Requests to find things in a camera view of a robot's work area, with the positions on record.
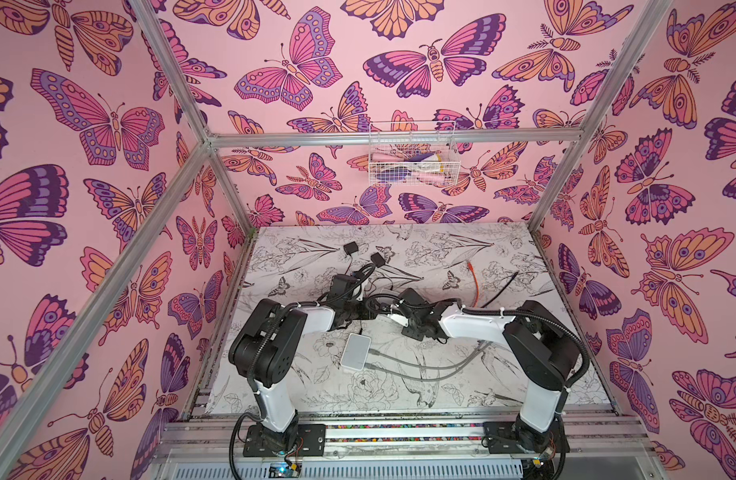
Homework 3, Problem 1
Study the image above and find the black adapter cable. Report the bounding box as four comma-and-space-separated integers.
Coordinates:
349, 252, 423, 297

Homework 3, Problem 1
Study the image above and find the white network switch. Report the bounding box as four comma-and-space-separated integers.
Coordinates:
340, 333, 372, 372

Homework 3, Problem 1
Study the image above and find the grey ethernet cable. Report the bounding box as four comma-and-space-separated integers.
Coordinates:
364, 347, 495, 383
367, 341, 489, 371

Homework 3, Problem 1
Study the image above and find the red ethernet cable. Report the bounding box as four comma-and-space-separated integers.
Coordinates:
465, 259, 481, 308

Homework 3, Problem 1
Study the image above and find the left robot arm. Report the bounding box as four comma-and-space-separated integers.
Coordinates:
227, 268, 374, 455

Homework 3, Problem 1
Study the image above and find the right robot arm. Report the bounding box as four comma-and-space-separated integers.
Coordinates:
389, 290, 591, 456

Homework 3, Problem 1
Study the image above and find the black power adapter near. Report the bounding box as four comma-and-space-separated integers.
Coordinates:
370, 253, 386, 268

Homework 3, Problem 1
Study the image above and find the black power adapter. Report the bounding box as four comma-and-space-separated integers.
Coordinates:
370, 253, 386, 268
343, 241, 359, 256

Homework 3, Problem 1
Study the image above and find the black power adapter far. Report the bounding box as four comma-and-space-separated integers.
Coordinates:
343, 241, 359, 256

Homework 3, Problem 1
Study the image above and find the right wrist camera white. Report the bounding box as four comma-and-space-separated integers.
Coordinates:
385, 313, 409, 328

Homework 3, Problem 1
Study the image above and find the white wire basket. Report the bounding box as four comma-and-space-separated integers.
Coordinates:
365, 121, 461, 189

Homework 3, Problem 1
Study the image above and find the front aluminium rail base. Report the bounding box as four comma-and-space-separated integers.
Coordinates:
146, 410, 669, 479

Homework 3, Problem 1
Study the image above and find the aluminium frame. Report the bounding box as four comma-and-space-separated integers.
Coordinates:
0, 1, 672, 479

